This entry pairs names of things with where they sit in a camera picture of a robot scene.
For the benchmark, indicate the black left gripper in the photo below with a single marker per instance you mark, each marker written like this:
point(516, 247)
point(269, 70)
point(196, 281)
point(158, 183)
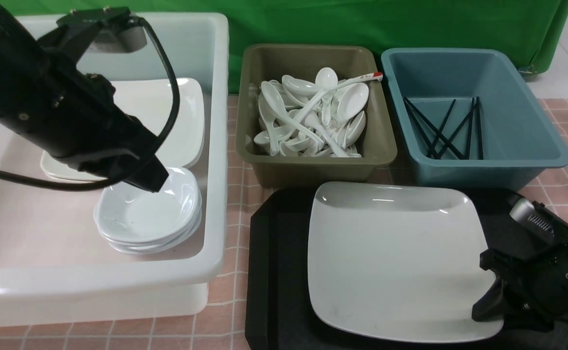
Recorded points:
point(77, 122)

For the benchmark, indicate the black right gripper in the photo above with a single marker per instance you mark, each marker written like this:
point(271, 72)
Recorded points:
point(530, 294)

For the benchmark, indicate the small white bowl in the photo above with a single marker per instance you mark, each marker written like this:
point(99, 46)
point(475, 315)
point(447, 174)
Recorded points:
point(178, 178)

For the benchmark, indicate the large white square plate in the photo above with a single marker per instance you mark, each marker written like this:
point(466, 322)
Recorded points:
point(398, 263)

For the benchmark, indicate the black chopstick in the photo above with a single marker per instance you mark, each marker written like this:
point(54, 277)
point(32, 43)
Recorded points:
point(432, 151)
point(478, 123)
point(458, 137)
point(444, 139)
point(421, 132)
point(470, 128)

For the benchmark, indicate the white ceramic soup spoon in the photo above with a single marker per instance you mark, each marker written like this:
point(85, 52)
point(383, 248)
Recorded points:
point(275, 101)

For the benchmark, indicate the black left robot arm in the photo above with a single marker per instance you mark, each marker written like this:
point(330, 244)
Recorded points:
point(24, 57)

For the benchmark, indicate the top white plate in tub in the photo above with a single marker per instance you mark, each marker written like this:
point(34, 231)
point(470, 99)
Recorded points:
point(151, 100)

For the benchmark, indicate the top stacked white bowl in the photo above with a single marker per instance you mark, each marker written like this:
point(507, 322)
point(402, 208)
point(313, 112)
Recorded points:
point(142, 222)

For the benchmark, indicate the stacked white bowl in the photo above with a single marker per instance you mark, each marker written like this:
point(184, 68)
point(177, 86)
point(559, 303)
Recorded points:
point(142, 222)
point(186, 236)
point(177, 244)

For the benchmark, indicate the middle stacked white bowl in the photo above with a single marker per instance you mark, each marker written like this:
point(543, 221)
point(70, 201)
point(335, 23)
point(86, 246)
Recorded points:
point(186, 236)

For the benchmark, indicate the bottom stacked white bowl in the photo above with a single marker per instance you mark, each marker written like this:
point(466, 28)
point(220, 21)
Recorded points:
point(177, 244)

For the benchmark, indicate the large white plastic tub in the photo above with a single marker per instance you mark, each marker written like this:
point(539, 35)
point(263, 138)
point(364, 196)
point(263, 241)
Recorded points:
point(55, 267)

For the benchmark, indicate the olive green plastic bin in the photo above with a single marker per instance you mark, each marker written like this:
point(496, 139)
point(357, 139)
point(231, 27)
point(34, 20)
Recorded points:
point(377, 143)

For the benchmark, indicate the blue plastic bin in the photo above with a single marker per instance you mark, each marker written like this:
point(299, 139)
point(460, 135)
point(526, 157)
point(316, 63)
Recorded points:
point(519, 140)

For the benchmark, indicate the black serving tray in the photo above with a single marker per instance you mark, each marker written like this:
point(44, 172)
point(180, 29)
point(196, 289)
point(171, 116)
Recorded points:
point(279, 315)

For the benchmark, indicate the white spoon right in bin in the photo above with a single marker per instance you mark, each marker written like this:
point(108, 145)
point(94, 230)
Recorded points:
point(352, 102)

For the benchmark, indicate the black chopstick in blue bin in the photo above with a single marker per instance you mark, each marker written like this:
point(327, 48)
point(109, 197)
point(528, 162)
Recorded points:
point(444, 139)

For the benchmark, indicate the red tipped white spoon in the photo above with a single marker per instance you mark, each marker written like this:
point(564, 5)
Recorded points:
point(326, 84)

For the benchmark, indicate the green backdrop cloth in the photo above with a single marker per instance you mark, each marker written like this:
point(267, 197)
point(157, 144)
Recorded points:
point(527, 31)

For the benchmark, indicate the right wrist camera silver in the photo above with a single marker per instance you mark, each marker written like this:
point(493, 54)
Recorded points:
point(540, 221)

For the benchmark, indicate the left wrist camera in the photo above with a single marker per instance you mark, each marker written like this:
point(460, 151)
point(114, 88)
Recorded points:
point(106, 30)

